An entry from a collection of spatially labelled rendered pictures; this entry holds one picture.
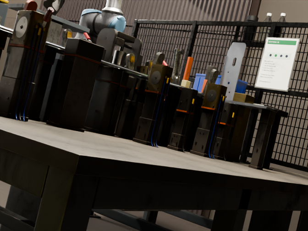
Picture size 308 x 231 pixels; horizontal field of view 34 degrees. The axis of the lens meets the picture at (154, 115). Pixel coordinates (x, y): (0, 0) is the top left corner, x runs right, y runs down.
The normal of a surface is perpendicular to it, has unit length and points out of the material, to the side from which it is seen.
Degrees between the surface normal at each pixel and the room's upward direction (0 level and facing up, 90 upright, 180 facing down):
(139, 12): 90
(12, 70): 90
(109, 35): 90
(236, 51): 90
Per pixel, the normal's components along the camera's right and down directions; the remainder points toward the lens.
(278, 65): -0.69, -0.18
